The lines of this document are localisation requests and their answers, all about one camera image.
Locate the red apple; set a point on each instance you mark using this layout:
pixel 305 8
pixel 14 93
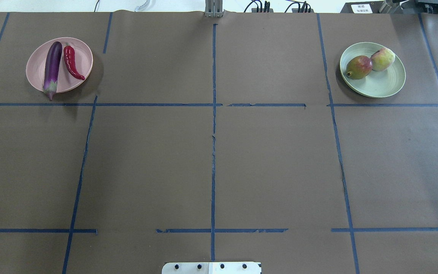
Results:
pixel 359 67

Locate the red chili pepper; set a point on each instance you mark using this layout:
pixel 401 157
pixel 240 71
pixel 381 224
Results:
pixel 69 59

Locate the yellow-green peach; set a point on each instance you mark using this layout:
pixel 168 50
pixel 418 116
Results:
pixel 382 59

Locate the purple eggplant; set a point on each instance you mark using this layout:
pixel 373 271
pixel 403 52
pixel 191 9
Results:
pixel 51 71

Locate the light green plate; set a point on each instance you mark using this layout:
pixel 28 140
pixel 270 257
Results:
pixel 377 84

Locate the pink plate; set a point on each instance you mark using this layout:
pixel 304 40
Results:
pixel 36 64

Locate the aluminium frame post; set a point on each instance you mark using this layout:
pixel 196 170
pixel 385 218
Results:
pixel 214 8

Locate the white camera stand pillar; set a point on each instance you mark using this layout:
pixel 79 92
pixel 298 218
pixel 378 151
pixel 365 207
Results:
pixel 228 267

